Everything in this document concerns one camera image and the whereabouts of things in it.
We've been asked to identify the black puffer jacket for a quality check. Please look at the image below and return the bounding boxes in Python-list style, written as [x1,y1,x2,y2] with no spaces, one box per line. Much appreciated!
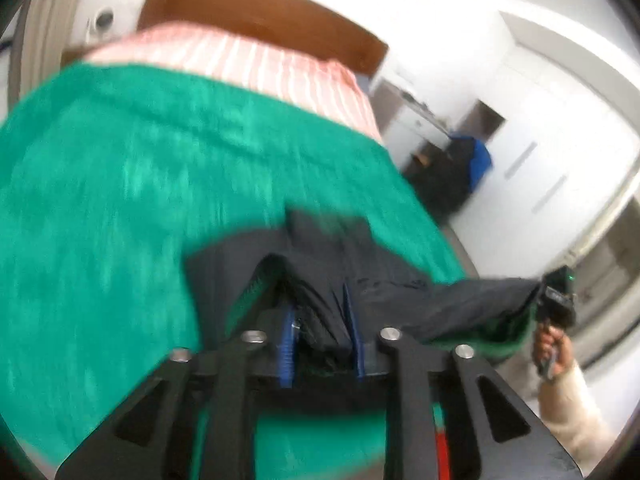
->
[183,209,542,366]

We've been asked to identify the cream sleeve forearm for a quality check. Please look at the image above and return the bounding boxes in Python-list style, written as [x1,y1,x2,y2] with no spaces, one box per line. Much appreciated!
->
[538,361,616,474]

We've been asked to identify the person's right hand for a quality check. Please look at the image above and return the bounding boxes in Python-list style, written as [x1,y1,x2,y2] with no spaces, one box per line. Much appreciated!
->
[532,322,575,382]

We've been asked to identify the person's red garment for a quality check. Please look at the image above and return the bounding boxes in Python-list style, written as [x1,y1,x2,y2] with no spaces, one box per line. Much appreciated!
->
[433,402,451,480]

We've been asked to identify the dark jacket on chair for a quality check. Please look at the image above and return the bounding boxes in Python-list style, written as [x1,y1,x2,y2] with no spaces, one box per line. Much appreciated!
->
[402,136,492,226]

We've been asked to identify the white desk with drawers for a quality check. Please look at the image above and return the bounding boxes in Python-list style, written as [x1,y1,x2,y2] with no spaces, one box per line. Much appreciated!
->
[370,80,450,170]

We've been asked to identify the green patterned bedspread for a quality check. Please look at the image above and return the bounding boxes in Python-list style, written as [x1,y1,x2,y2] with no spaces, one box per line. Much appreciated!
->
[1,63,465,479]

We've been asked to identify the pink striped bed sheet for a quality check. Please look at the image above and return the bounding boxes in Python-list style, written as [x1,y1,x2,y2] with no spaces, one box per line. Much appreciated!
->
[85,22,383,143]

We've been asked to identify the beige curtain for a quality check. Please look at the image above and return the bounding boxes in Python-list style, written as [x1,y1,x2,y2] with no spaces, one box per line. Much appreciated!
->
[8,0,79,108]

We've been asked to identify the brown wooden headboard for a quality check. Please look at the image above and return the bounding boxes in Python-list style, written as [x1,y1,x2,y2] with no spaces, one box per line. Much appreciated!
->
[137,0,388,77]

